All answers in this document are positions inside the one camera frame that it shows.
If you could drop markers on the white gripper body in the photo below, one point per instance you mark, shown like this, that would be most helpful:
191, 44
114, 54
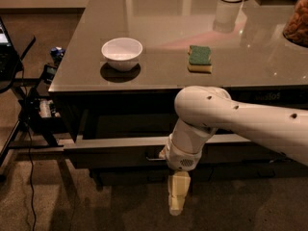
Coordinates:
179, 157

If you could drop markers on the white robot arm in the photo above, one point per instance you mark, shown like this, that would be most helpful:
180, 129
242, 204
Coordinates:
204, 110

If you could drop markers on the dark drawer cabinet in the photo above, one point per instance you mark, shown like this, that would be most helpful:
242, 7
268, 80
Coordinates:
249, 55

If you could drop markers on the green and yellow sponge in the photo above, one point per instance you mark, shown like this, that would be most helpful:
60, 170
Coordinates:
199, 59

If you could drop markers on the white bowl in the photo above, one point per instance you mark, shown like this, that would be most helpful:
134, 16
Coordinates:
122, 54

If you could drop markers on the black side stand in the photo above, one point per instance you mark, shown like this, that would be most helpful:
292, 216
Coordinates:
31, 130

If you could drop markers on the small device with screen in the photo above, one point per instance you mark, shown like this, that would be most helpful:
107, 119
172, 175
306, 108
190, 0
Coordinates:
49, 73

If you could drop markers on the blue small object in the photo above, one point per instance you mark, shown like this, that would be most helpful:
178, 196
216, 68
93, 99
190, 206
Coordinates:
57, 53

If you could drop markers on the jar of snacks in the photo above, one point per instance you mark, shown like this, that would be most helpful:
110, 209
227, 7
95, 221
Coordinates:
296, 29

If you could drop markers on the black laptop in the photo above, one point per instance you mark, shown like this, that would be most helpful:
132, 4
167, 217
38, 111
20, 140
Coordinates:
9, 59

